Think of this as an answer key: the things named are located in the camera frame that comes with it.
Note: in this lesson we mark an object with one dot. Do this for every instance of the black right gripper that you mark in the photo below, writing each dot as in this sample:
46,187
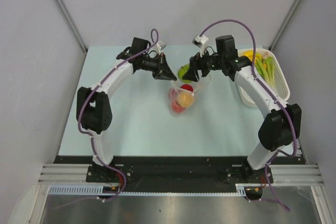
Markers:
197,63

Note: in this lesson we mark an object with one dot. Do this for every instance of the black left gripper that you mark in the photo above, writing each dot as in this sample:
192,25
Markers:
162,71

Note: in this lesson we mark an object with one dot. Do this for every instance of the green apple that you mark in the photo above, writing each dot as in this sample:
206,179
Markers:
182,71

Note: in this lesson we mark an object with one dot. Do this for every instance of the red tomato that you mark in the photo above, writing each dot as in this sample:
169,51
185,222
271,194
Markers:
187,87

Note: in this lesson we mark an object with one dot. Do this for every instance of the clear dotted zip top bag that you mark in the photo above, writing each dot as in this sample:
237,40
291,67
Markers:
199,87

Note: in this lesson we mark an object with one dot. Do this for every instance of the orange yellow peach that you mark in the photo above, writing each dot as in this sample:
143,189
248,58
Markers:
185,99

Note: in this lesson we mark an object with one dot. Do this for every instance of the red apple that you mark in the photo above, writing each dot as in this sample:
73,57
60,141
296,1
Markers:
176,108

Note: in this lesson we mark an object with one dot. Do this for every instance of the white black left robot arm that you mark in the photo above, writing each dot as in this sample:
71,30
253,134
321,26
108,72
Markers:
94,114

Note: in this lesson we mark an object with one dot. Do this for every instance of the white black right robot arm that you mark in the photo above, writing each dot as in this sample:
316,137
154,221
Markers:
282,121

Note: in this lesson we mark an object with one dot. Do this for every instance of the yellow banana bunch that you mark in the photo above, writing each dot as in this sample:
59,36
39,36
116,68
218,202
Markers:
250,53

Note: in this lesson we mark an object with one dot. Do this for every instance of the pale green celery bunch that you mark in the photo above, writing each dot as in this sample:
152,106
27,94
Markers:
266,69

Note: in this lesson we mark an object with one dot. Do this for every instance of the garlic bulb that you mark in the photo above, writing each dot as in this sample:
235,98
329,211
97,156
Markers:
267,55

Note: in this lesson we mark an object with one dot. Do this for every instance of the white perforated plastic basket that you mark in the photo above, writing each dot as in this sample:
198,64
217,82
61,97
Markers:
281,87

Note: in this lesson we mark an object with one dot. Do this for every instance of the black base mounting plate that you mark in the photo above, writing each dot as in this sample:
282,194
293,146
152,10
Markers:
171,174

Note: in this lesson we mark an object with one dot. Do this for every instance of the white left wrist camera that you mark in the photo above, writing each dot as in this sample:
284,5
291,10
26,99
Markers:
160,46

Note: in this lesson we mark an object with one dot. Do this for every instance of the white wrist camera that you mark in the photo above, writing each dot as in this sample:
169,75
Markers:
202,43
160,46

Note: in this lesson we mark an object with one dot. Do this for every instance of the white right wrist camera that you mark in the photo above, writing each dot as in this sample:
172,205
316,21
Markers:
202,43

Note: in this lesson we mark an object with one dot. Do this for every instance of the aluminium frame rail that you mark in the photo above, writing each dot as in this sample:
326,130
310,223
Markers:
283,175

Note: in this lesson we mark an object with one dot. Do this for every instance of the white slotted cable duct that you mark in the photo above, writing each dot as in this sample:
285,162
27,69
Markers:
81,190

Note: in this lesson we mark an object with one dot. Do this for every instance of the right aluminium corner post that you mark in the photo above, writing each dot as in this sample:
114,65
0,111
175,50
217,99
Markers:
285,24

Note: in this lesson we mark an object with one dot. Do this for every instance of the aluminium corner post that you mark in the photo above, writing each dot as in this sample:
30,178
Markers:
285,24
61,6

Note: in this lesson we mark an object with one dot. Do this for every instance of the left aluminium corner post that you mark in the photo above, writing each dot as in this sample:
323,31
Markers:
61,6

